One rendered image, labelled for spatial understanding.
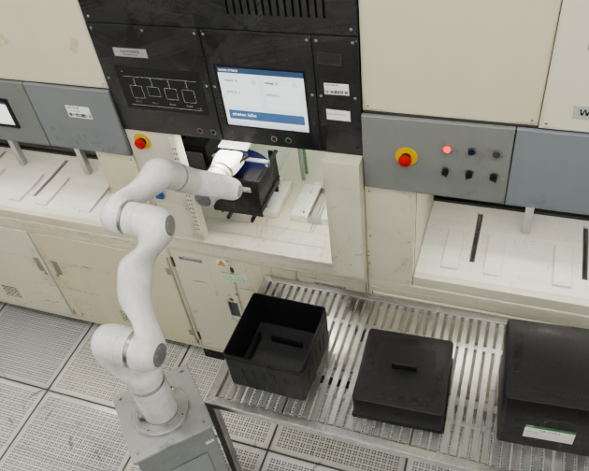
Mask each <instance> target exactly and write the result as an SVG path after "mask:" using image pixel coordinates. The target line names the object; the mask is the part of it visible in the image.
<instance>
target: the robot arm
mask: <svg viewBox="0 0 589 471"><path fill-rule="evenodd" d="M248 158H249V154H248V153H246V152H245V151H244V150H237V151H233V150H230V149H222V150H216V155H215V157H214V159H213V161H212V164H211V167H210V168H209V170H208V171H206V170H200V169H195V168H192V167H190V166H188V165H185V164H180V163H177V162H174V161H171V160H168V159H165V158H160V157H156V158H152V159H150V160H148V161H147V162H146V163H145V164H144V166H143V168H142V169H141V171H140V172H139V174H138V175H137V177H136V178H135V179H134V180H133V181H132V182H131V183H130V184H128V185H127V186H125V187H124V188H122V189H120V190H119V191H117V192H115V193H114V194H112V195H111V196H110V197H109V198H108V199H107V201H106V202H105V203H104V205H103V206H102V208H101V210H100V221H101V223H102V224H103V226H104V227H105V228H106V229H107V230H109V231H110V232H113V233H116V234H121V235H126V236H135V237H137V239H138V245H137V247H136V248H135V249H134V250H133V251H131V252H130V253H128V254H127V255H126V256H125V257H123V258H122V260H121V261H120V263H119V266H118V272H117V296H118V301H119V304H120V306H121V308H122V310H123V312H124V313H125V314H126V316H127V317H128V319H129V320H130V322H131V323H132V326H133V327H130V326H126V325H122V324H118V323H106V324H103V325H101V326H99V327H98V328H97V329H96V330H95V331H94V333H93V336H92V338H91V351H92V354H93V357H94V358H95V360H96V361H97V362H99V363H100V364H101V365H102V366H103V367H104V368H105V369H106V370H107V371H108V372H109V373H111V374H112V375H113V376H115V377H116V378H118V379H120V380H121V381H123V382H124V383H125V384H126V386H127V388H128V390H129V391H130V393H131V394H132V396H133V398H134V400H135V402H136V405H135V407H134V412H133V420H134V423H135V425H136V428H137V429H138V430H139V431H140V432H141V433H143V434H145V435H149V436H161V435H167V434H169V433H171V432H173V431H174V430H176V429H177V428H178V427H179V426H180V425H181V424H182V423H183V421H184V420H185V418H186V416H187V414H188V410H189V402H188V399H187V396H186V394H185V393H184V392H183V390H181V389H180V388H178V387H176V386H172V385H169V383H168V380H167V378H166V376H165V373H164V370H163V368H162V367H161V365H162V364H163V362H164V360H165V357H166V343H165V336H164V334H163V331H162V328H161V326H160V323H159V322H158V320H157V317H156V315H155V312H154V309H153V304H152V299H151V281H152V269H153V265H154V262H155V260H156V258H157V256H158V255H159V254H160V252H161V251H162V250H163V249H164V248H165V247H166V246H167V245H168V244H169V243H170V241H171V240H172V238H173V236H174V234H175V229H176V224H175V220H174V218H173V216H172V214H171V213H170V212H169V211H168V210H166V209H165V208H163V207H158V206H155V205H149V204H144V203H145V202H147V201H149V200H151V199H152V198H153V197H155V196H157V195H159V194H160V193H162V192H164V191H165V190H170V191H174V192H179V193H188V194H192V195H193V198H194V200H195V202H196V203H197V204H198V205H199V206H201V207H213V206H214V205H215V203H216V201H218V200H220V199H225V200H237V199H238V198H239V197H240V196H241V195H242V192H243V188H242V184H241V183H240V181H239V180H237V179H236V178H232V176H234V175H235V174H236V173H237V171H238V170H239V169H240V168H241V166H242V165H243V164H244V160H246V159H248Z"/></svg>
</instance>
